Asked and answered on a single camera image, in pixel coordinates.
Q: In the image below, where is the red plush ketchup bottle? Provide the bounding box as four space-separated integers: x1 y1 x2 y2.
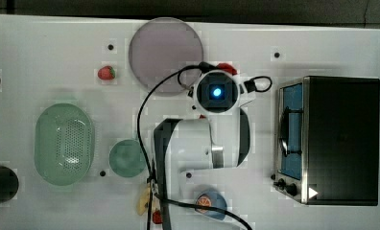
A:
216 62 238 76

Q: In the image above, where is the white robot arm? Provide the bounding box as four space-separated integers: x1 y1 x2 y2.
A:
154 70 259 230

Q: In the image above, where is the green oval strainer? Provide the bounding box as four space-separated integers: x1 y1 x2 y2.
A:
34 103 95 186

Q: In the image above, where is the grey round plate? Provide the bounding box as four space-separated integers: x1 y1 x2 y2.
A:
129 17 203 91

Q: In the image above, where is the green metal mug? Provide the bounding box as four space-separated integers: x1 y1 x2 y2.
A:
109 139 146 178

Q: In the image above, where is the toy orange slice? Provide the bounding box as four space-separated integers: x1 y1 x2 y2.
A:
196 195 212 207

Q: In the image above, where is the blue bowl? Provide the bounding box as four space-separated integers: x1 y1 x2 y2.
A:
195 190 227 220

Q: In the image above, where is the toy strawberry near plate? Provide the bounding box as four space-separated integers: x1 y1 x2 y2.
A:
97 66 116 81

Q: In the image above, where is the toy peeled banana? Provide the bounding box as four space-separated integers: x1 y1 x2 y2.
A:
136 187 151 216

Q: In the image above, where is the toy strawberry near banana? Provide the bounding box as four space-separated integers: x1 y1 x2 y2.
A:
152 210 163 224

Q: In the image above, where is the black toaster oven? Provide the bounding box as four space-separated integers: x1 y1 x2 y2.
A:
272 76 380 206

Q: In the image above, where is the black utensil holder cup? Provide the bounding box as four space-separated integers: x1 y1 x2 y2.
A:
0 166 19 204

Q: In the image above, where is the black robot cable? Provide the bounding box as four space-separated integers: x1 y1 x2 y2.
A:
136 61 273 230

